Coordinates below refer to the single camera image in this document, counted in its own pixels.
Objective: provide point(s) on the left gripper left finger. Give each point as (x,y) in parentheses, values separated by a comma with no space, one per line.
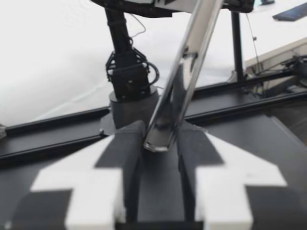
(96,184)

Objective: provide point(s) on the black frame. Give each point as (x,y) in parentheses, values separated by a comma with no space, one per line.
(48,141)

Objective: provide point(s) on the silver metal fork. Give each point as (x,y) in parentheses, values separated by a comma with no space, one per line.
(194,45)

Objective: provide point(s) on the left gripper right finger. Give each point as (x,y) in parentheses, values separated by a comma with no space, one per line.
(227,184)

